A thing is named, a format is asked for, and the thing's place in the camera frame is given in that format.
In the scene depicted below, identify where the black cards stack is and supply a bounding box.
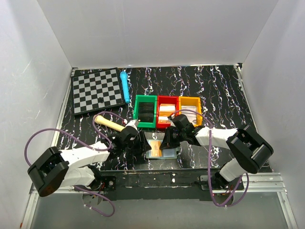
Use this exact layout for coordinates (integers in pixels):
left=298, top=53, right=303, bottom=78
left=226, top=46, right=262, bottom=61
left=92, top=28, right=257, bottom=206
left=138, top=102, right=154, bottom=123

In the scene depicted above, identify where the green plastic bin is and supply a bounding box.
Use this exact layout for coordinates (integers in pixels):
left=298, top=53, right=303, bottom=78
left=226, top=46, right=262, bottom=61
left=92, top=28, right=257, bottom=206
left=133, top=94, right=157, bottom=129

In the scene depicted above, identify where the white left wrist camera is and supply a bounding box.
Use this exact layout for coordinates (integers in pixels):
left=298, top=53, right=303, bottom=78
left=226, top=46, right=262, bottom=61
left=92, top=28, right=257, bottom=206
left=125, top=119, right=139, bottom=130

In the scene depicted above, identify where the grey printed card stack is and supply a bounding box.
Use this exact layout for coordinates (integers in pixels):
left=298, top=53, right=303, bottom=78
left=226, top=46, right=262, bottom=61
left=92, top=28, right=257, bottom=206
left=181, top=105, right=197, bottom=125

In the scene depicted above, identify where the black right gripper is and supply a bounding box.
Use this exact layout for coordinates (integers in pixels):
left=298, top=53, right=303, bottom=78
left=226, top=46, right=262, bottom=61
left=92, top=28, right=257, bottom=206
left=159, top=126, right=186, bottom=149

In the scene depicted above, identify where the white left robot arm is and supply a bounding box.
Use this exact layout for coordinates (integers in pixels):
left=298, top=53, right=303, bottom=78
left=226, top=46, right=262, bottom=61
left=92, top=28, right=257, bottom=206
left=27, top=126, right=151, bottom=197

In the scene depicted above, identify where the orange plastic bin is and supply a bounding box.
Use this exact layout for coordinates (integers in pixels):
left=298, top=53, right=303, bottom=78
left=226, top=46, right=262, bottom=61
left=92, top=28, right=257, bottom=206
left=179, top=96, right=203, bottom=127

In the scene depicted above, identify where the wooden stick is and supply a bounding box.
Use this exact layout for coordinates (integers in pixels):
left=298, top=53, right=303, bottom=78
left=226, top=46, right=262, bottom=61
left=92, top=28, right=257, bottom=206
left=94, top=115, right=125, bottom=132

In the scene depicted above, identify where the orange white card stack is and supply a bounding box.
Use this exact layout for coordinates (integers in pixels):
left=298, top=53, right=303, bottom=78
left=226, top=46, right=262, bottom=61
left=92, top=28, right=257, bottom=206
left=159, top=104, right=176, bottom=114
left=158, top=116, right=172, bottom=125

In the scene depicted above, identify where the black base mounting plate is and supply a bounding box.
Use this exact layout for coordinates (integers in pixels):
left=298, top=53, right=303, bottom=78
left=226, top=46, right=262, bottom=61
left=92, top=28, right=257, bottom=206
left=99, top=169, right=211, bottom=201

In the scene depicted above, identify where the grey black chessboard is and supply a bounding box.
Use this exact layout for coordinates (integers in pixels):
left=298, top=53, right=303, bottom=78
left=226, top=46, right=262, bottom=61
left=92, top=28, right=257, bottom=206
left=71, top=68, right=125, bottom=115

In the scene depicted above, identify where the red plastic bin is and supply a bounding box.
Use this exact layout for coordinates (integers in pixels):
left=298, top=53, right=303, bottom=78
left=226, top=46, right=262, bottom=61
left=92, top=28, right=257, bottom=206
left=156, top=95, right=179, bottom=129

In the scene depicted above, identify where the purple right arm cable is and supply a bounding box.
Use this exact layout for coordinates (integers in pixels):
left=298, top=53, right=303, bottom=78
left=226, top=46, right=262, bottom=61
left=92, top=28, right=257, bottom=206
left=168, top=109, right=250, bottom=207

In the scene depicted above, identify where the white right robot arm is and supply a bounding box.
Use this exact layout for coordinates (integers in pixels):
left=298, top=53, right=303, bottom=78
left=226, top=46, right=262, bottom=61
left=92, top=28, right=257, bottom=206
left=160, top=114, right=274, bottom=190

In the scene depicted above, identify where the blue toy microphone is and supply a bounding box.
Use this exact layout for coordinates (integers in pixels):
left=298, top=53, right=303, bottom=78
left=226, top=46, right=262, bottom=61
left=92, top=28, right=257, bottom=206
left=120, top=71, right=130, bottom=104

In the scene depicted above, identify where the green card holder wallet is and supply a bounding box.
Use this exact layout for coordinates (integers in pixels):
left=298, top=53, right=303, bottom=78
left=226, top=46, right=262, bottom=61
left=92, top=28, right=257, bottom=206
left=145, top=139, right=178, bottom=160

